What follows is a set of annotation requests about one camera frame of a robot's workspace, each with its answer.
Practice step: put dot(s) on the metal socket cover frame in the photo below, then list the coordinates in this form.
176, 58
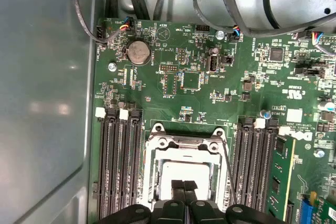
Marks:
189, 151

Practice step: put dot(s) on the internal USB port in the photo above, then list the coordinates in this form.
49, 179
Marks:
212, 64

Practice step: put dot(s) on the RAM slot with black clips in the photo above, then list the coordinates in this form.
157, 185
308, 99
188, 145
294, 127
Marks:
137, 169
115, 169
265, 169
242, 169

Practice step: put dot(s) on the CPU socket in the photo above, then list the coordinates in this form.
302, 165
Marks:
168, 133

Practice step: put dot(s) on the black open PC case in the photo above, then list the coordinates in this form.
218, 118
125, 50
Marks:
39, 77

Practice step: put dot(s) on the silver board screw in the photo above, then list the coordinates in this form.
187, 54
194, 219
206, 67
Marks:
220, 34
112, 66
319, 153

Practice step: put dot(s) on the round coin battery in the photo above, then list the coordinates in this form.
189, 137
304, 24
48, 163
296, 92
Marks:
137, 52

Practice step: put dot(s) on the blue expansion slot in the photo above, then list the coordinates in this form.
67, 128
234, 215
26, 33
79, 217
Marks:
307, 211

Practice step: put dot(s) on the green RAM stick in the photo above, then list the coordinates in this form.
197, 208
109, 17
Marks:
282, 171

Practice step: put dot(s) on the green motherboard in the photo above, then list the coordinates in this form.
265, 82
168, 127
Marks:
231, 108

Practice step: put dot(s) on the silver topped CPU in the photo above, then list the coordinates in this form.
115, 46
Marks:
189, 171

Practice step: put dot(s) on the small round capacitor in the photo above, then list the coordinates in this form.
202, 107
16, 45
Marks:
215, 50

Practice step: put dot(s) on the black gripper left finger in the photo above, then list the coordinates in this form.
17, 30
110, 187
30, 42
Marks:
168, 213

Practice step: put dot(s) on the black square chip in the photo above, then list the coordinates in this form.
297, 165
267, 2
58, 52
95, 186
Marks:
277, 54

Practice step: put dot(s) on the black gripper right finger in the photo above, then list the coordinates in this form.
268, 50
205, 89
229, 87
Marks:
207, 213

